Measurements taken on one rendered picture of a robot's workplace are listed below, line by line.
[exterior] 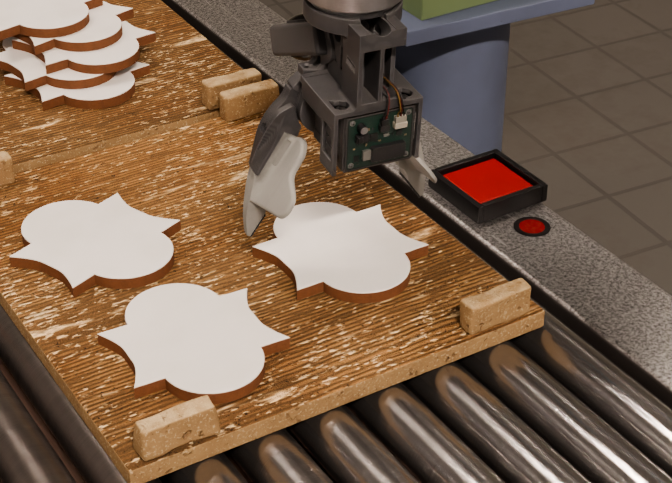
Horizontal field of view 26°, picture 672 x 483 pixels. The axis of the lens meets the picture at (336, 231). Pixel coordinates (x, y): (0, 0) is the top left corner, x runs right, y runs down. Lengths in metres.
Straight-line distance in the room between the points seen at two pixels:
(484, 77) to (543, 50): 1.83
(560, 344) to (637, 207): 1.96
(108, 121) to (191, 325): 0.35
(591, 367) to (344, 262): 0.21
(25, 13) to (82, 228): 0.35
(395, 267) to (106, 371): 0.24
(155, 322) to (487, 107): 0.89
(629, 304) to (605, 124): 2.21
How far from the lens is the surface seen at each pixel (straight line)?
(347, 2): 1.01
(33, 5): 1.51
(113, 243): 1.19
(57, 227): 1.22
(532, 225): 1.27
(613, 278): 1.21
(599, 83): 3.56
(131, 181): 1.29
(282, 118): 1.09
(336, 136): 1.04
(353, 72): 1.02
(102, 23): 1.49
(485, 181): 1.30
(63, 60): 1.44
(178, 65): 1.49
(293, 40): 1.11
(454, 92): 1.86
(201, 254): 1.19
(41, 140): 1.37
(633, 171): 3.20
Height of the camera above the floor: 1.59
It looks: 33 degrees down
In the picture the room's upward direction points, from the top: straight up
